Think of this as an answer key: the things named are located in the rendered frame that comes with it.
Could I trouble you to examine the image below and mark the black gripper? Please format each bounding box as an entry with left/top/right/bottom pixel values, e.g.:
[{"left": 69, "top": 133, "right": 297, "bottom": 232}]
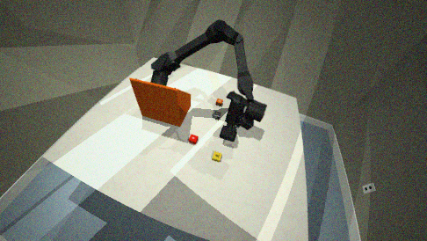
[{"left": 220, "top": 108, "right": 242, "bottom": 142}]

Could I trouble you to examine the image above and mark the olive yellow block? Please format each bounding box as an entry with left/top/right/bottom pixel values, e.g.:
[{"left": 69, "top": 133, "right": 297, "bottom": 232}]
[{"left": 212, "top": 152, "right": 222, "bottom": 162}]

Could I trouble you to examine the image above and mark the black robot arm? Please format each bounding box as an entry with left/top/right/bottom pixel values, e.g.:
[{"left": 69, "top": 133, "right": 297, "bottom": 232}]
[{"left": 150, "top": 19, "right": 267, "bottom": 130}]

